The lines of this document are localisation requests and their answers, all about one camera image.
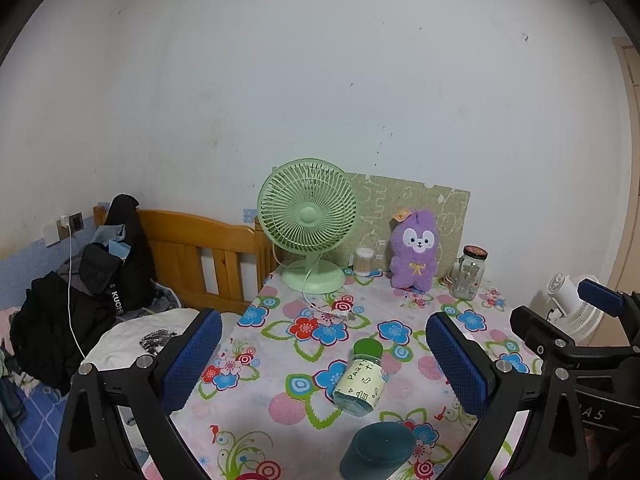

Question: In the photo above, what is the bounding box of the pink cloth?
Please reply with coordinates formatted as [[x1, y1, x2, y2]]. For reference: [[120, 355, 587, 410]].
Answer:
[[0, 307, 22, 357]]

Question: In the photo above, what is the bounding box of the blue patterned bed sheet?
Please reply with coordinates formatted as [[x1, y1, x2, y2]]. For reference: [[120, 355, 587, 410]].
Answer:
[[0, 382, 71, 480]]

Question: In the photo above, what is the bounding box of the glass bottle with green lid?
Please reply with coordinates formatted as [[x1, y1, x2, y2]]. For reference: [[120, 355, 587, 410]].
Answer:
[[332, 338, 390, 417]]

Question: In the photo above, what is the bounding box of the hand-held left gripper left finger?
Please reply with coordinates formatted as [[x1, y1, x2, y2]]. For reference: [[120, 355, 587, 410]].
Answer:
[[55, 308, 224, 480]]

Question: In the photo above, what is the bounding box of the wall socket plate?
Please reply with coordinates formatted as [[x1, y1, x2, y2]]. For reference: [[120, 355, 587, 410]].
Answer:
[[42, 212, 85, 247]]

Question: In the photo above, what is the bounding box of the dark teal lid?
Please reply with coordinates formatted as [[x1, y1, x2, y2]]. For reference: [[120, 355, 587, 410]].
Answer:
[[339, 421, 417, 480]]

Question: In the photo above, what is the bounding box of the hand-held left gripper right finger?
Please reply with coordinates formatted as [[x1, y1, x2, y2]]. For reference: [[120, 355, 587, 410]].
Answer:
[[425, 311, 588, 480]]

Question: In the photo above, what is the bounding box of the wooden bed headboard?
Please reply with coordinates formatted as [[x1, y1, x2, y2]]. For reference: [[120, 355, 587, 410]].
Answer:
[[93, 205, 279, 316]]

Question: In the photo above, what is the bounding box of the white charging cable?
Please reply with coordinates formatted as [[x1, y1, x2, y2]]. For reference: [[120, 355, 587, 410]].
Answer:
[[66, 230, 85, 363]]

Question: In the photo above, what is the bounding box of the purple plush toy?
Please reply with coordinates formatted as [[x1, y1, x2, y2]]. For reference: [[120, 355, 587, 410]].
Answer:
[[389, 209, 442, 292]]

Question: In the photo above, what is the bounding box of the white desk fan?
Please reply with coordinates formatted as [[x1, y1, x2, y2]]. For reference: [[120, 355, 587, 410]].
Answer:
[[544, 273, 604, 345]]

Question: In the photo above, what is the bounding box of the white printed pillow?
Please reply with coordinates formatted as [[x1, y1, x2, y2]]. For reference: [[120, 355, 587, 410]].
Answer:
[[81, 308, 237, 428]]

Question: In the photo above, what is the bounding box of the green desk fan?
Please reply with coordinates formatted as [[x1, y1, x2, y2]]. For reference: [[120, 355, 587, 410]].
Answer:
[[256, 158, 360, 295]]

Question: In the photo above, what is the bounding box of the black hanging garment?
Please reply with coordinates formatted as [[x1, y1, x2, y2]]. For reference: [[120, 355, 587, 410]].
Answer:
[[106, 194, 157, 312]]

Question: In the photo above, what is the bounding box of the cotton swab container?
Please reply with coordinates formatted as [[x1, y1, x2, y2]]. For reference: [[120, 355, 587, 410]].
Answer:
[[354, 247, 376, 276]]

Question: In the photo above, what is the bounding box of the glass jar with lid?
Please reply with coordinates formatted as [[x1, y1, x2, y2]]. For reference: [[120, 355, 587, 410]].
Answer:
[[452, 245, 488, 301]]

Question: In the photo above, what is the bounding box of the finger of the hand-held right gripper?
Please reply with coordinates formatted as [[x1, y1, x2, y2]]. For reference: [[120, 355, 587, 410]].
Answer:
[[577, 279, 640, 333], [510, 305, 640, 363]]

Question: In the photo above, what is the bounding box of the white fan cable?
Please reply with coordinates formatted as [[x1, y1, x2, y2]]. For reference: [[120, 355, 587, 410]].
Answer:
[[300, 260, 357, 323]]

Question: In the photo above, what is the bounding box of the green patterned board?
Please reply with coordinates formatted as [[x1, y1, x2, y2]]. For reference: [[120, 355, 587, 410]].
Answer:
[[345, 172, 471, 281]]

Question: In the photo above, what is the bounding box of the floral tablecloth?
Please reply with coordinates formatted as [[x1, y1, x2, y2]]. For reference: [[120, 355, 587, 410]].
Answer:
[[142, 265, 546, 480]]

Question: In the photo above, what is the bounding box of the black clothes pile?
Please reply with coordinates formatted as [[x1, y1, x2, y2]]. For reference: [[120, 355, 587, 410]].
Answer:
[[10, 270, 120, 396]]

